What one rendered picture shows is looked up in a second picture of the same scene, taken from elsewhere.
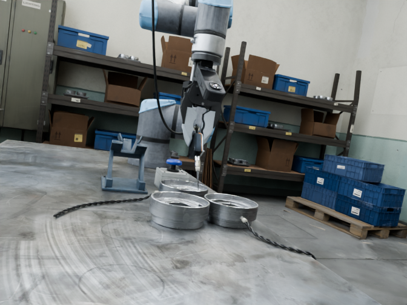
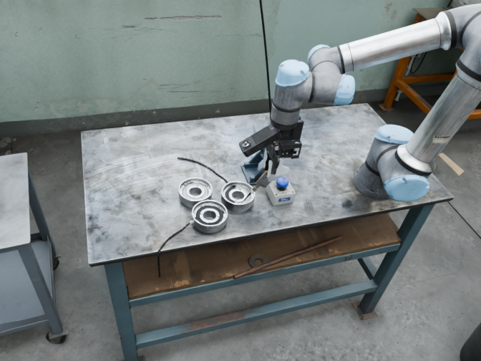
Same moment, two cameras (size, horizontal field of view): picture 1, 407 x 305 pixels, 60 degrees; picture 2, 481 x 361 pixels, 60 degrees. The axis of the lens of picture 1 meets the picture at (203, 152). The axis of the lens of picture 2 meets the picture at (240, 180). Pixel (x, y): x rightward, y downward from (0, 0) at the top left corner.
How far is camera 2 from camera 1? 1.39 m
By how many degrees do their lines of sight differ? 85
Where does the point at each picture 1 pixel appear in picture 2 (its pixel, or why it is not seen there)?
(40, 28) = not seen: outside the picture
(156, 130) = (370, 157)
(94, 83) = not seen: outside the picture
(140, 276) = (124, 185)
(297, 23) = not seen: outside the picture
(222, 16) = (278, 92)
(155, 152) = (363, 176)
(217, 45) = (273, 114)
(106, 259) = (137, 177)
